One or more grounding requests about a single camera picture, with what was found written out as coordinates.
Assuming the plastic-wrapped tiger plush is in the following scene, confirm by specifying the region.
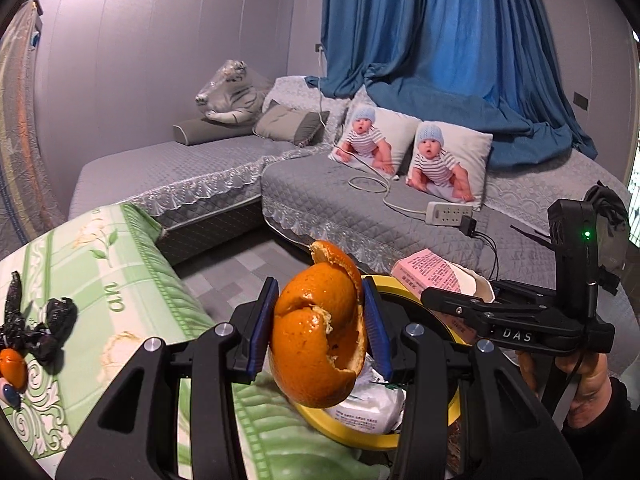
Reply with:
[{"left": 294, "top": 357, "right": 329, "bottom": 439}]
[{"left": 195, "top": 60, "right": 273, "bottom": 125}]

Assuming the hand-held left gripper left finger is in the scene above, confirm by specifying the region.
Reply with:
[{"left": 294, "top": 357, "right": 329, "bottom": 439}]
[{"left": 55, "top": 276, "right": 280, "bottom": 480}]

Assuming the grey cushion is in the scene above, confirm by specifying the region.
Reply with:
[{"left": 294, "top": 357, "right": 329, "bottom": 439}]
[{"left": 252, "top": 102, "right": 331, "bottom": 148}]

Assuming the baby print pillow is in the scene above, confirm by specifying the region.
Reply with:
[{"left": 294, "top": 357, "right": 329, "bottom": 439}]
[
  {"left": 406, "top": 121, "right": 493, "bottom": 211},
  {"left": 327, "top": 95, "right": 421, "bottom": 177}
]

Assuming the grey bolster pillow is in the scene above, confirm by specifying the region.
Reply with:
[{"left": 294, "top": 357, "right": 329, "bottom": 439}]
[{"left": 172, "top": 119, "right": 256, "bottom": 147}]

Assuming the person's right hand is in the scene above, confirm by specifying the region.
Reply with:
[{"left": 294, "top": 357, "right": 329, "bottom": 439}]
[{"left": 556, "top": 351, "right": 613, "bottom": 429}]

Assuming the person's right forearm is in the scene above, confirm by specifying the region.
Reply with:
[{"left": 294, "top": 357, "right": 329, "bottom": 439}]
[{"left": 560, "top": 375, "right": 640, "bottom": 480}]

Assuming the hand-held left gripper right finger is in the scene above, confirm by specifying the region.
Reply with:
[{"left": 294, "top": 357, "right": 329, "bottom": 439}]
[{"left": 361, "top": 275, "right": 583, "bottom": 480}]

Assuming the white tissue packet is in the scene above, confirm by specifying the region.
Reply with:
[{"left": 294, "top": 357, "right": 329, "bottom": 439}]
[{"left": 322, "top": 382, "right": 407, "bottom": 436}]

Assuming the black plastic bag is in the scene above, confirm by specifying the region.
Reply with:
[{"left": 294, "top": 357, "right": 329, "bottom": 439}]
[{"left": 0, "top": 271, "right": 77, "bottom": 365}]

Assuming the white power strip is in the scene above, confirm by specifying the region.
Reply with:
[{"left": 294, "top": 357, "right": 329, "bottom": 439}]
[{"left": 425, "top": 201, "right": 475, "bottom": 226}]

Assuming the grey sofa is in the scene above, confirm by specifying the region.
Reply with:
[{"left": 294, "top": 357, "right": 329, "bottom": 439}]
[{"left": 67, "top": 75, "right": 640, "bottom": 376}]

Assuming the blue curtain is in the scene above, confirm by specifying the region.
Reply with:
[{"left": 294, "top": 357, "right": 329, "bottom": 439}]
[{"left": 305, "top": 0, "right": 598, "bottom": 168}]

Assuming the small orange fruit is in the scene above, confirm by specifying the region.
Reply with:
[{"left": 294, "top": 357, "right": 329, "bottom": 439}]
[{"left": 0, "top": 347, "right": 28, "bottom": 391}]

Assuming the large orange peel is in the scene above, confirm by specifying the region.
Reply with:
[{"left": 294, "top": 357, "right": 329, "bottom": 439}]
[{"left": 270, "top": 240, "right": 368, "bottom": 408}]

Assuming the pink packet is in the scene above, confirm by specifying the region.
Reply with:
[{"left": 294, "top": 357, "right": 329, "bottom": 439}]
[{"left": 390, "top": 247, "right": 496, "bottom": 346}]

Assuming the black charging cable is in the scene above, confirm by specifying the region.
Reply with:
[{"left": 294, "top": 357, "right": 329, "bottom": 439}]
[{"left": 472, "top": 232, "right": 501, "bottom": 281}]

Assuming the white cable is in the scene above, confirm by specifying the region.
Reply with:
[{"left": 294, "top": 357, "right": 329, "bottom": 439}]
[{"left": 315, "top": 52, "right": 431, "bottom": 213}]

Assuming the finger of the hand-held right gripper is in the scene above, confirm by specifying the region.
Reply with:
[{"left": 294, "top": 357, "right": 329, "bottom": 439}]
[
  {"left": 492, "top": 279, "right": 556, "bottom": 304},
  {"left": 419, "top": 286, "right": 502, "bottom": 349}
]

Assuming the yellow-rimmed black bin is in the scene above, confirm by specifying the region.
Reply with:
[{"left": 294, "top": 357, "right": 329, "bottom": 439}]
[{"left": 295, "top": 274, "right": 481, "bottom": 448}]

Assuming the green floral tablecloth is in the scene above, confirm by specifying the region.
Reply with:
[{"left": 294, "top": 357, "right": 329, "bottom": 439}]
[{"left": 0, "top": 203, "right": 391, "bottom": 480}]

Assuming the green and white bag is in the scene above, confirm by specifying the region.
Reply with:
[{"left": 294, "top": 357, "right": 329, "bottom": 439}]
[{"left": 355, "top": 355, "right": 416, "bottom": 391}]

